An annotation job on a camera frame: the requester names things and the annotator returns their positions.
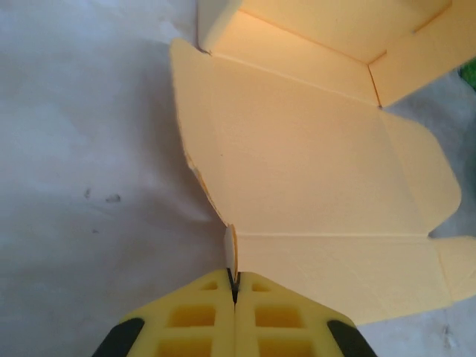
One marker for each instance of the green snack packet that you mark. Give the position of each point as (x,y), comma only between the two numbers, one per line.
(469,76)

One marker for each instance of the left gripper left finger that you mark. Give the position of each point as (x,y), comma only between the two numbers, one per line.
(193,320)

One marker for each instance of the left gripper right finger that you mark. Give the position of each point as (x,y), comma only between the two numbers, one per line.
(282,320)

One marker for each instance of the orange paper box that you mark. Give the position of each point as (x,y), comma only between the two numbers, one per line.
(297,148)

